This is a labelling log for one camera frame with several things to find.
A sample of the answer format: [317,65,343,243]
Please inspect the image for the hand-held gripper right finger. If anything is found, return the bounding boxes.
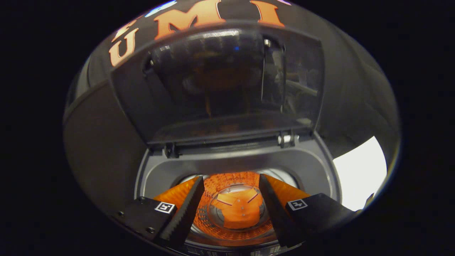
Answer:
[259,174,356,247]

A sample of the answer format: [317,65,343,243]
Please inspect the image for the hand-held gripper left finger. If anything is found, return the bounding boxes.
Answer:
[117,176,205,249]

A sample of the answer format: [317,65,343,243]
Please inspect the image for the orange polo shirt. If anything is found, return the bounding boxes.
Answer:
[210,188,265,230]

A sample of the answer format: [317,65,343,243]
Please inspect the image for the dark glass washing machine lid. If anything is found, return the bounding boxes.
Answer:
[110,21,325,147]

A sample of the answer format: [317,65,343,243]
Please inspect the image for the black backdrop cloth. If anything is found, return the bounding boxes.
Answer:
[63,0,402,214]

